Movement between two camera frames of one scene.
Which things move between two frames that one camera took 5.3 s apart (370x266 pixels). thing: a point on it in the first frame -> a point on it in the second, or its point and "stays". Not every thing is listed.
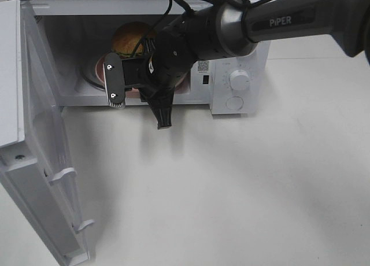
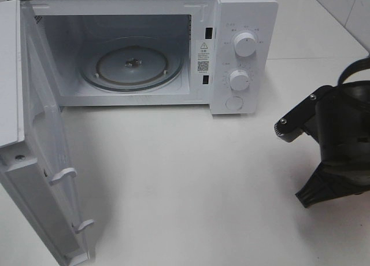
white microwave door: (33, 149) stays
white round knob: (239, 80) stays
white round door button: (235, 103) stays
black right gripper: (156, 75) -> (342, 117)
